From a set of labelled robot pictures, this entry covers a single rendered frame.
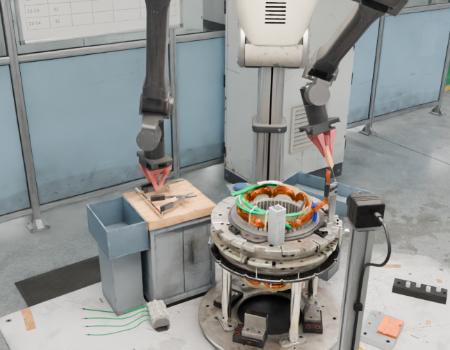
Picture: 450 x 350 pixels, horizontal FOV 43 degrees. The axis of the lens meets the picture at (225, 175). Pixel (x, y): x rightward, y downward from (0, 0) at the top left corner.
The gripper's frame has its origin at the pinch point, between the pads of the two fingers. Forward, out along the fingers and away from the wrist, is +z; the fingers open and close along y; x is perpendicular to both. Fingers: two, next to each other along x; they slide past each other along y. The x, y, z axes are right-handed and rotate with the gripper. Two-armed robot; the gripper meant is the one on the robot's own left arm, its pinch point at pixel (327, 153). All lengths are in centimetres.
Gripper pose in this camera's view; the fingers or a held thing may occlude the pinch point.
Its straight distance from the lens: 161.7
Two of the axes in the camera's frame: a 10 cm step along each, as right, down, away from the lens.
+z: 2.8, 9.5, 1.7
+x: -2.7, -0.9, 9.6
